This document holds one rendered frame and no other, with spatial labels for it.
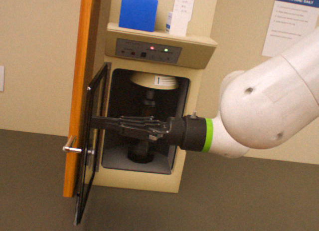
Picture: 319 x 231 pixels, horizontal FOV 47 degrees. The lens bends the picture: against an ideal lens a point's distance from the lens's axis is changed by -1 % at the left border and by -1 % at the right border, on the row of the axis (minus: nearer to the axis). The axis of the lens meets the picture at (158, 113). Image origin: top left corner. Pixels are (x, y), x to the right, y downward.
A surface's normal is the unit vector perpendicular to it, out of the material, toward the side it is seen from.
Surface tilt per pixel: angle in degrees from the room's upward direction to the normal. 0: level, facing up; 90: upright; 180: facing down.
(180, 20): 90
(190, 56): 135
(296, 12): 90
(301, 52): 53
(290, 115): 90
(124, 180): 90
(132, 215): 0
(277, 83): 57
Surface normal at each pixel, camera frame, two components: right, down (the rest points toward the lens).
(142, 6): 0.09, 0.33
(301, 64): -0.42, -0.32
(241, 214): 0.16, -0.93
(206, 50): -0.05, 0.90
